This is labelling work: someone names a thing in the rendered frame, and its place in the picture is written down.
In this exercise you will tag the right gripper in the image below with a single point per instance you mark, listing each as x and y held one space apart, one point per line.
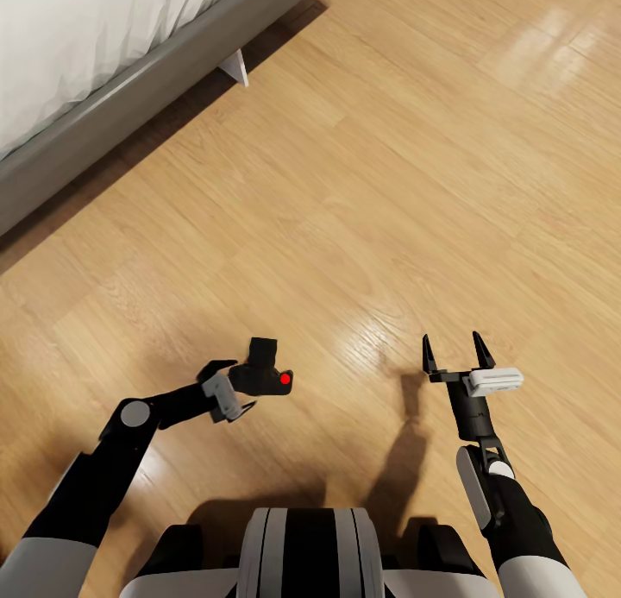
462 404

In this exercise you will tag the bed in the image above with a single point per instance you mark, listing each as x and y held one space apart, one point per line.
77 77

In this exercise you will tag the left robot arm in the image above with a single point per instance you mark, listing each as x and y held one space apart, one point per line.
55 554

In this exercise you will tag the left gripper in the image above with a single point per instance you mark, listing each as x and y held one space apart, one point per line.
197 402

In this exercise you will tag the digital camera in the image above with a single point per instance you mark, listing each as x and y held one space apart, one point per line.
259 377

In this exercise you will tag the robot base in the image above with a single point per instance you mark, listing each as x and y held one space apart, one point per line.
446 570

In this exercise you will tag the robot trunk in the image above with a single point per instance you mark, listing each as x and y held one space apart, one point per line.
310 553

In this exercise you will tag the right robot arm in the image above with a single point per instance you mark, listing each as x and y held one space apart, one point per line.
528 562

